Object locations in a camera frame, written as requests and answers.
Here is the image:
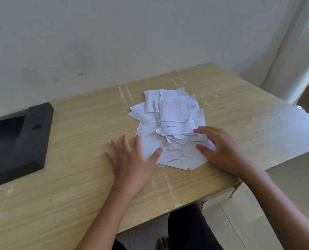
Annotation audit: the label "person's left hand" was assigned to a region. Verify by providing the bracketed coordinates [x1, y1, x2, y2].
[105, 134, 163, 195]

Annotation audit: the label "person's right hand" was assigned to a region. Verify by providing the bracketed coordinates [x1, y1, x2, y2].
[193, 126, 249, 179]

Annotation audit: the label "pile of white paper slips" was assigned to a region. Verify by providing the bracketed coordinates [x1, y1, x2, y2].
[128, 87, 216, 171]

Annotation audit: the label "person's right forearm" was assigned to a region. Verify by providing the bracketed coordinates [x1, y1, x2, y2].
[235, 168, 309, 250]

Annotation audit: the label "person's left forearm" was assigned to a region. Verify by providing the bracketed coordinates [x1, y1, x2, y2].
[76, 185, 142, 250]

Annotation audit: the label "light wooden desk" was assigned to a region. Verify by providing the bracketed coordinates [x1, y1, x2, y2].
[0, 62, 309, 250]

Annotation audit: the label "person's black trousers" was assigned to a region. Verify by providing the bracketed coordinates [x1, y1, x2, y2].
[114, 203, 224, 250]

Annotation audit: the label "person's bare foot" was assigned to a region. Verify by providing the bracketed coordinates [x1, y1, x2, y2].
[156, 236, 170, 250]

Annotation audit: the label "black monitor stand base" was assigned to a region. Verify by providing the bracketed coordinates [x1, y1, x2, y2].
[0, 102, 54, 190]

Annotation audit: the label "white door frame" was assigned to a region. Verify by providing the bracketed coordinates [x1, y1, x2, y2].
[268, 0, 309, 106]

